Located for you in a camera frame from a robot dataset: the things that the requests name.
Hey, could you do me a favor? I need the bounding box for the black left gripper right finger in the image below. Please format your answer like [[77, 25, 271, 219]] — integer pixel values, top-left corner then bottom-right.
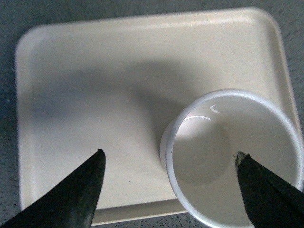
[[235, 151, 304, 228]]

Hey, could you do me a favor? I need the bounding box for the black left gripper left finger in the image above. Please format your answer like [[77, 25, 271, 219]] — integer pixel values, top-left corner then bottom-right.
[[2, 149, 106, 228]]

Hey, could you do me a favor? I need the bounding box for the white mug with black handle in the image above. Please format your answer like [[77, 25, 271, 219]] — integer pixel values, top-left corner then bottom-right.
[[160, 89, 304, 228]]

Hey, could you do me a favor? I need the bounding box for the beige rectangular plastic tray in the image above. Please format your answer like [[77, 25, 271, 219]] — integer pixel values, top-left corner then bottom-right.
[[15, 8, 302, 225]]

